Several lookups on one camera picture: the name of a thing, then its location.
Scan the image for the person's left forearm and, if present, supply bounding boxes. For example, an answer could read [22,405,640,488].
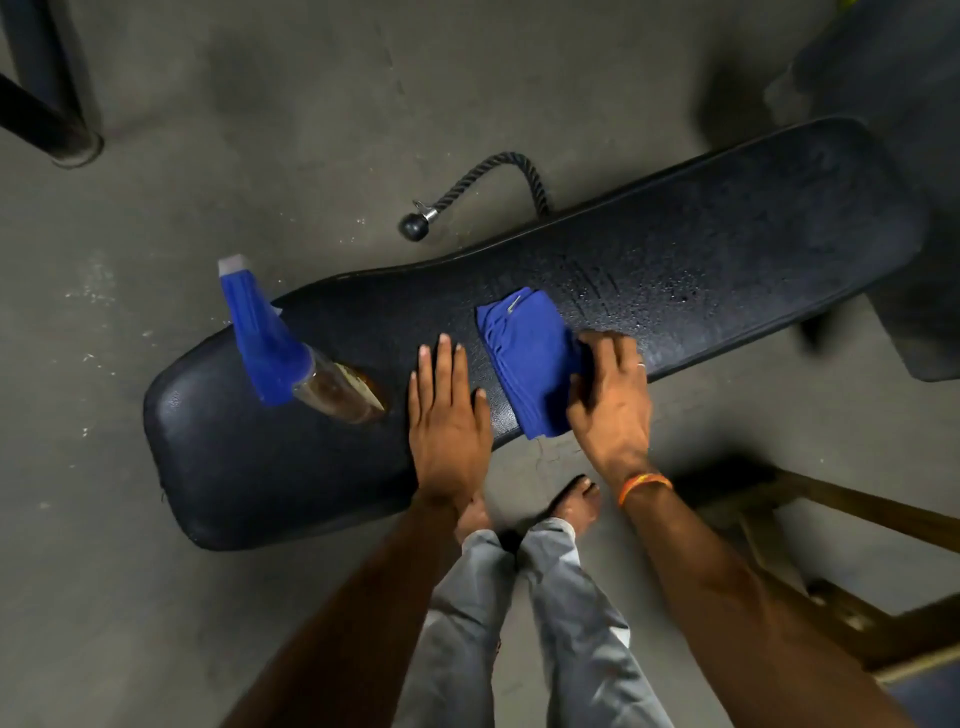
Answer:
[223,491,463,728]

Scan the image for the grey trousers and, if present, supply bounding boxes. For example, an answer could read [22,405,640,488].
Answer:
[393,517,676,728]

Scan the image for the person's right foot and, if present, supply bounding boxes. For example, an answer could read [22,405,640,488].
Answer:
[549,474,603,538]

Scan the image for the blue spray bottle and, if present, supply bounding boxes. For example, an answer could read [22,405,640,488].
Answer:
[217,253,388,427]

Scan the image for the person's foot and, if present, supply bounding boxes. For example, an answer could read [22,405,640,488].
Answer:
[453,491,493,546]
[549,474,603,538]

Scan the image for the blue cleaning cloth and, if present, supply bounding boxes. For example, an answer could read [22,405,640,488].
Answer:
[475,286,595,441]

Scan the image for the person's right forearm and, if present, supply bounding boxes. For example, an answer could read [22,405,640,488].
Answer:
[622,480,915,728]

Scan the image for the yellow metal bench frame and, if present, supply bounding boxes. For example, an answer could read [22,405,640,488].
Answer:
[675,456,960,685]

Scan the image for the orange wristband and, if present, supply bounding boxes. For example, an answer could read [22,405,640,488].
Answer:
[616,472,675,508]

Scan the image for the person's right hand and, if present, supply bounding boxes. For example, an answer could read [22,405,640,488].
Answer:
[566,330,656,490]

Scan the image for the black rope cable attachment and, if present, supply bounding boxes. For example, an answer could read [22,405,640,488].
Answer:
[398,151,553,243]

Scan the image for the blue seat pad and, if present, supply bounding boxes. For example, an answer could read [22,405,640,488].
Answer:
[887,660,960,728]

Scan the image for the black gym pad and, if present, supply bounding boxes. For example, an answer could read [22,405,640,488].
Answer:
[763,0,960,384]

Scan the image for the person's left foot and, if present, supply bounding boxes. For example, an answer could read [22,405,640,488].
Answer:
[453,491,493,546]

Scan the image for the black metal machine frame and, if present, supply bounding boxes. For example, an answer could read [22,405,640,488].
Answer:
[0,0,105,168]

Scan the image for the black padded gym bench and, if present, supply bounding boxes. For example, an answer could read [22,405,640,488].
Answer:
[142,116,928,552]

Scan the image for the person's left hand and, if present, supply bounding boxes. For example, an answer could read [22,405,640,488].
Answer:
[407,333,495,513]

